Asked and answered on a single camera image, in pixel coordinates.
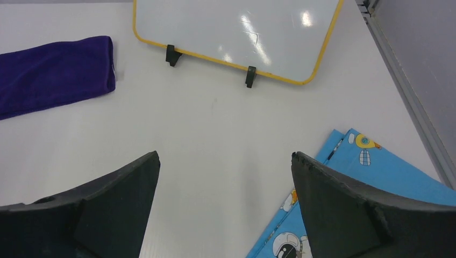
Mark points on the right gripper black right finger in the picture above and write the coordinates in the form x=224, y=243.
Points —
x=344, y=217

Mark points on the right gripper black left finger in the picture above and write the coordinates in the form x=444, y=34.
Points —
x=105, y=217

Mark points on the yellow framed whiteboard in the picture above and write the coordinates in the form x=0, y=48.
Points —
x=283, y=40

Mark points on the black right whiteboard foot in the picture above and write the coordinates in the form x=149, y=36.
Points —
x=250, y=76

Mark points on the black whiteboard foot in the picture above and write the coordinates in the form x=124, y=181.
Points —
x=250, y=76
x=172, y=56

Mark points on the black left whiteboard foot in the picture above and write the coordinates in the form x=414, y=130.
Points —
x=172, y=56

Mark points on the blue cartoon print cloth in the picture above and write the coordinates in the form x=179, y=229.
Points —
x=355, y=155

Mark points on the purple cloth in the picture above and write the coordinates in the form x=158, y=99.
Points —
x=56, y=74

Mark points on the grey aluminium frame post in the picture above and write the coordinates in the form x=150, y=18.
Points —
x=417, y=42

